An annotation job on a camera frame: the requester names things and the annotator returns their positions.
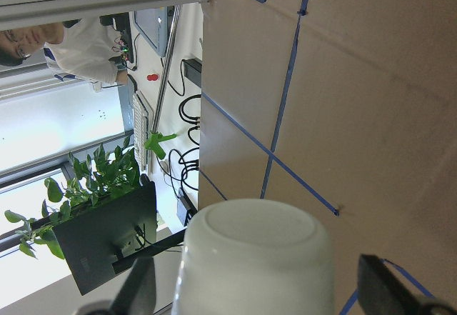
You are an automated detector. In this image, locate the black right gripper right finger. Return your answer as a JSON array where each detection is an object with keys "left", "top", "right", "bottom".
[{"left": 358, "top": 254, "right": 443, "bottom": 314}]

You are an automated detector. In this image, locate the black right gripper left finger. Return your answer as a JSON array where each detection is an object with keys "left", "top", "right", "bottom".
[{"left": 109, "top": 257, "right": 156, "bottom": 315}]

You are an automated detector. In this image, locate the white plastic cup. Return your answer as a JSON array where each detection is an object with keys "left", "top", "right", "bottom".
[{"left": 172, "top": 199, "right": 335, "bottom": 314}]

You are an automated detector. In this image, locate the black monitor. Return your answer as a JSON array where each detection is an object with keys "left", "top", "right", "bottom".
[{"left": 51, "top": 181, "right": 186, "bottom": 296}]

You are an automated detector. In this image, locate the green potted plant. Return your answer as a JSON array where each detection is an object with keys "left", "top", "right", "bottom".
[{"left": 4, "top": 136, "right": 140, "bottom": 259}]

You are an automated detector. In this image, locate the green clamp tool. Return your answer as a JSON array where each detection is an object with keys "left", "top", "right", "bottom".
[{"left": 143, "top": 132, "right": 178, "bottom": 159}]

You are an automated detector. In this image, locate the white keyboard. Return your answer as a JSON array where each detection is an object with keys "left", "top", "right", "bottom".
[{"left": 132, "top": 90, "right": 154, "bottom": 171}]

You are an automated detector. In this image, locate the metal rod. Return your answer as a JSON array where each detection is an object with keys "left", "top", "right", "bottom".
[{"left": 149, "top": 4, "right": 182, "bottom": 173}]

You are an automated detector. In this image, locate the red small object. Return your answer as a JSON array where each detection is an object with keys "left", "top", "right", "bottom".
[{"left": 146, "top": 74, "right": 160, "bottom": 81}]

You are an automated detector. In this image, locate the black power adapter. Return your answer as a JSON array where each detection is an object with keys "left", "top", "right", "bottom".
[{"left": 183, "top": 58, "right": 202, "bottom": 88}]

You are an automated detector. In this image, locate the person in white shirt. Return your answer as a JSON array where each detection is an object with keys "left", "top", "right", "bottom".
[{"left": 1, "top": 17, "right": 128, "bottom": 84}]

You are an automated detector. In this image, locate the teach pendant tablet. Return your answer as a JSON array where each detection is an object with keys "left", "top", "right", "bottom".
[{"left": 134, "top": 6, "right": 174, "bottom": 58}]

